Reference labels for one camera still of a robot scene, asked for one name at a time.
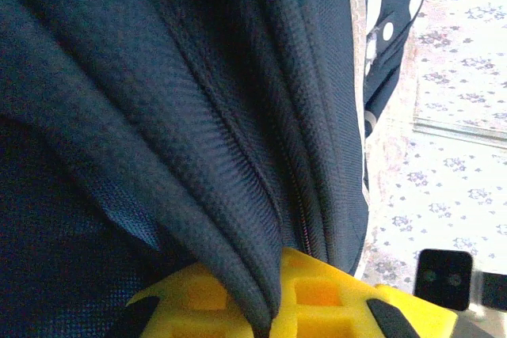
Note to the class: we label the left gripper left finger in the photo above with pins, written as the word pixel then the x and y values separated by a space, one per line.
pixel 178 314

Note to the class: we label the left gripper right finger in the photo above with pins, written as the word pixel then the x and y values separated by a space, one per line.
pixel 317 294

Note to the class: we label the navy blue backpack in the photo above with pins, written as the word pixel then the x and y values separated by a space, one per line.
pixel 158 116

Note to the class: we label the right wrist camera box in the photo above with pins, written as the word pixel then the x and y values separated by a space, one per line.
pixel 443 278

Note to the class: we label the aluminium corner post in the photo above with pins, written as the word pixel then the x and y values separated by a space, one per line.
pixel 463 132

